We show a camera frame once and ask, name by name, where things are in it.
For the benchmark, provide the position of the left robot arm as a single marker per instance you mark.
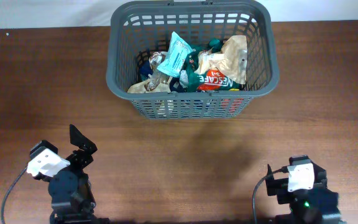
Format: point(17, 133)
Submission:
point(68, 185)

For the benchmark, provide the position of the brown white snack bag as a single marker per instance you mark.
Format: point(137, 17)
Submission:
point(158, 82)

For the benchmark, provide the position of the blue tissue pack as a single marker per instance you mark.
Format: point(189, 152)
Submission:
point(145, 71)

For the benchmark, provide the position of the tan kraft paper pouch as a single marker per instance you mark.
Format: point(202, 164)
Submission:
point(230, 60)

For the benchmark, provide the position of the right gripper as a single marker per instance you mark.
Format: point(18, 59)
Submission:
point(276, 185)

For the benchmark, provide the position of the grey plastic basket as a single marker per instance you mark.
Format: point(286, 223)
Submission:
point(140, 28)

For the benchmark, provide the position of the green Nescafe coffee bag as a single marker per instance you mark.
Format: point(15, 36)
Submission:
point(212, 80)

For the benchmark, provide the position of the teal small packet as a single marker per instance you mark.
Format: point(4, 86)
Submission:
point(176, 56)

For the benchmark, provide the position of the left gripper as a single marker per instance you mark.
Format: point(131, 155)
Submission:
point(78, 157)

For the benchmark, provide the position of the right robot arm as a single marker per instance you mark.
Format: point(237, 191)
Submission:
point(319, 206)

